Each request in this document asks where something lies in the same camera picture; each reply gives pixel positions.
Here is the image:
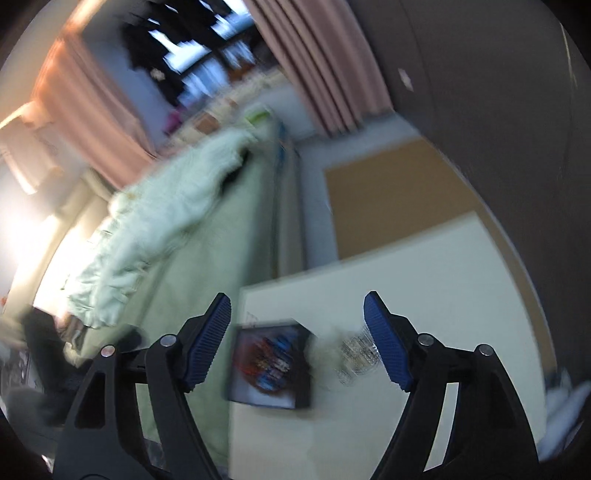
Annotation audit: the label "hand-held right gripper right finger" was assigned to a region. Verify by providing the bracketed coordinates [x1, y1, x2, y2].
[363, 291, 541, 480]

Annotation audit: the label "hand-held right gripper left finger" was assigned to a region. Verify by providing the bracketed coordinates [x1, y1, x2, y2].
[53, 292, 232, 480]

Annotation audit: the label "clear glass bead bracelet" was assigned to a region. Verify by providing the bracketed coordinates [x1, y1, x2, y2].
[336, 323, 385, 386]

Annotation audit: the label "white organza pouch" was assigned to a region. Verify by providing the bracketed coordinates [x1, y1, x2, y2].
[308, 327, 345, 381]

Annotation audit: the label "brown seed bead bracelet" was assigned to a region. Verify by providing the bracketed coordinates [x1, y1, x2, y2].
[237, 335, 297, 394]

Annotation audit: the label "blue braided bracelet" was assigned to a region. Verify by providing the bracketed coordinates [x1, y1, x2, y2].
[255, 336, 297, 393]

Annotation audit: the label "black box with white interior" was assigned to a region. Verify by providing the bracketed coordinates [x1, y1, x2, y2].
[225, 322, 313, 410]

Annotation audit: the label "bed with green sheet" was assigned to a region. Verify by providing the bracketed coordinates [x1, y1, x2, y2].
[65, 115, 306, 467]

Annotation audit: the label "pale green duvet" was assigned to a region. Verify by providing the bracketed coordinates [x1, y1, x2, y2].
[68, 127, 257, 329]

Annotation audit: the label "black garment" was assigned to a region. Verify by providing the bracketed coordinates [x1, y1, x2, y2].
[221, 150, 253, 186]

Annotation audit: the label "white hanging cloth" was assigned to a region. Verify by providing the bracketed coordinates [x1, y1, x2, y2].
[0, 103, 66, 195]

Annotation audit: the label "green tissue box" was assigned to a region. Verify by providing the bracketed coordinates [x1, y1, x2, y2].
[244, 106, 274, 127]

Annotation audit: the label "pink curtain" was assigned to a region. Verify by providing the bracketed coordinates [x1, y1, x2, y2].
[242, 0, 399, 138]
[30, 14, 158, 191]

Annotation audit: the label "bear printed blanket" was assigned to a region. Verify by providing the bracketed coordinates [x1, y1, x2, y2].
[170, 68, 288, 140]

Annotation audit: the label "window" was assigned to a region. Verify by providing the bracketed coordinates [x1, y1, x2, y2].
[151, 8, 260, 94]

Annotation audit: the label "hanging dark clothes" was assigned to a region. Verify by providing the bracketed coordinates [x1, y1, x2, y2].
[119, 0, 256, 99]

